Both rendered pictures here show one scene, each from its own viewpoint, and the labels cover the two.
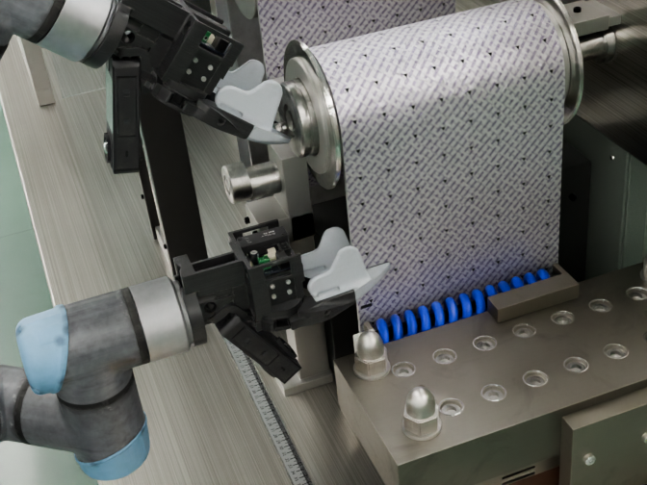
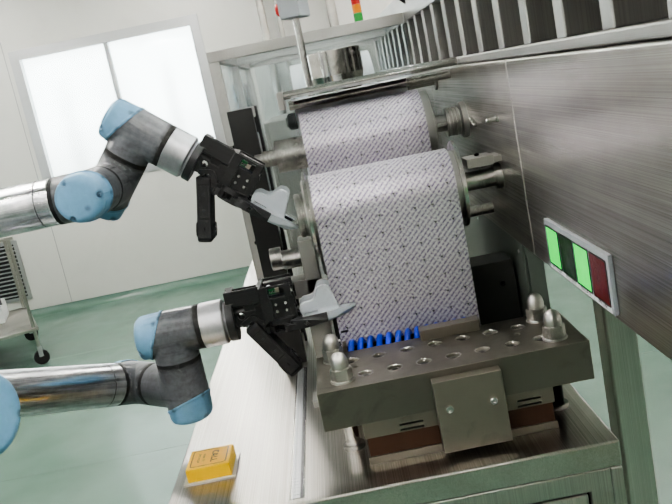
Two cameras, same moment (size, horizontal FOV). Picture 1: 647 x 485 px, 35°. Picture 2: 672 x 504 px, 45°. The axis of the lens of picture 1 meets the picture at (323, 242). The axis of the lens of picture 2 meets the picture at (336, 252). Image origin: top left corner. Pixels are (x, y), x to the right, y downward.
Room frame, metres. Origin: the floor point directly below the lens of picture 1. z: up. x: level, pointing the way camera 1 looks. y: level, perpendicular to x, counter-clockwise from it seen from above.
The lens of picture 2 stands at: (-0.39, -0.44, 1.46)
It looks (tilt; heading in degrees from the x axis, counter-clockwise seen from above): 12 degrees down; 18
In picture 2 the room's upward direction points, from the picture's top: 12 degrees counter-clockwise
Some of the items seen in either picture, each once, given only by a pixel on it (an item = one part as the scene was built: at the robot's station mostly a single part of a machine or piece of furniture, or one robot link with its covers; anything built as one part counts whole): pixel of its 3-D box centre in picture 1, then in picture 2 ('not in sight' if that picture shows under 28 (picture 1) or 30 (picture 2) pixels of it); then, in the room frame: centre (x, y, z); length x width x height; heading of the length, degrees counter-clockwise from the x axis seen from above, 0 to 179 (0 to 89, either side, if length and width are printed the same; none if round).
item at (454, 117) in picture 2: not in sight; (448, 122); (1.23, -0.21, 1.34); 0.07 x 0.07 x 0.07; 17
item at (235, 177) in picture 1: (236, 182); (276, 258); (0.92, 0.08, 1.18); 0.04 x 0.02 x 0.04; 17
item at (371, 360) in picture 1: (370, 350); (331, 347); (0.78, -0.03, 1.05); 0.04 x 0.04 x 0.04
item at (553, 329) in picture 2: not in sight; (552, 323); (0.78, -0.38, 1.05); 0.04 x 0.04 x 0.04
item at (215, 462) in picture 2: not in sight; (211, 463); (0.69, 0.17, 0.91); 0.07 x 0.07 x 0.02; 17
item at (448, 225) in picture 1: (458, 229); (401, 284); (0.88, -0.14, 1.11); 0.23 x 0.01 x 0.18; 107
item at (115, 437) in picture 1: (90, 417); (179, 387); (0.78, 0.25, 1.01); 0.11 x 0.08 x 0.11; 69
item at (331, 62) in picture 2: not in sight; (333, 62); (1.63, 0.10, 1.50); 0.14 x 0.14 x 0.06
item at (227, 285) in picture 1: (242, 287); (263, 308); (0.82, 0.08, 1.12); 0.12 x 0.08 x 0.09; 107
